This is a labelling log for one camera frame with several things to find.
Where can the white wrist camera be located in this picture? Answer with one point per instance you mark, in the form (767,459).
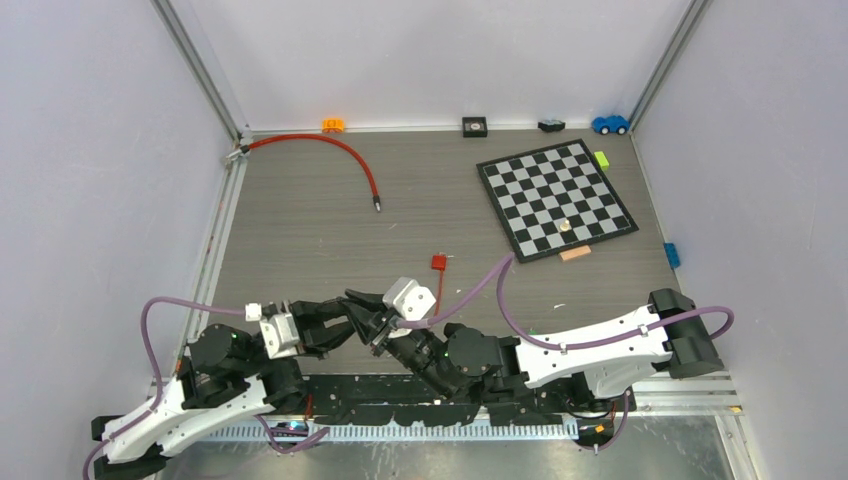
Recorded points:
(278,329)
(411,300)

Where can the small black box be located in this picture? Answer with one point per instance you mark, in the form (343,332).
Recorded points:
(474,127)

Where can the orange toy block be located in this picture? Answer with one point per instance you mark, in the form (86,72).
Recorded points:
(333,125)

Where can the red cable padlock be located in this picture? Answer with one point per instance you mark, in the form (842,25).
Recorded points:
(439,264)

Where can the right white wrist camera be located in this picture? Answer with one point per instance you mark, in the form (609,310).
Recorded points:
(411,300)

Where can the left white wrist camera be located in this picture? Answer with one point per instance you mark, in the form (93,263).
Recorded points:
(278,329)

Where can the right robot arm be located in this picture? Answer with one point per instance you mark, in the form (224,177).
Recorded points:
(665,335)

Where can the aluminium front rail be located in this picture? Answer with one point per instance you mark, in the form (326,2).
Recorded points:
(657,396)

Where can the blue toy car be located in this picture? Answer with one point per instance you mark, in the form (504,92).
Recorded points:
(613,124)

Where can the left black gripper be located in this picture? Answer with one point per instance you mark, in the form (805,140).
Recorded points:
(318,334)

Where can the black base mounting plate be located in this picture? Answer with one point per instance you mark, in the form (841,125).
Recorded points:
(377,400)

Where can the tan wooden block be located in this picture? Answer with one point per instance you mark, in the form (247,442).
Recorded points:
(575,253)

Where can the small black toy car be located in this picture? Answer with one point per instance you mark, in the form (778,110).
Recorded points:
(551,125)

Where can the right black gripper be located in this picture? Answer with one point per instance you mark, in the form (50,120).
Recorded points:
(373,328)

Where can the blue toy brick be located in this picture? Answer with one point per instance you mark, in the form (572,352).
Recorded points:
(672,255)

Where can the black white chessboard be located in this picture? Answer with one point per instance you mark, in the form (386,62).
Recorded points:
(534,192)

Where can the lime green block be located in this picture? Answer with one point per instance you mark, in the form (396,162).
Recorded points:
(601,160)

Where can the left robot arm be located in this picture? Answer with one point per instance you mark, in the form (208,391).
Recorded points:
(229,375)

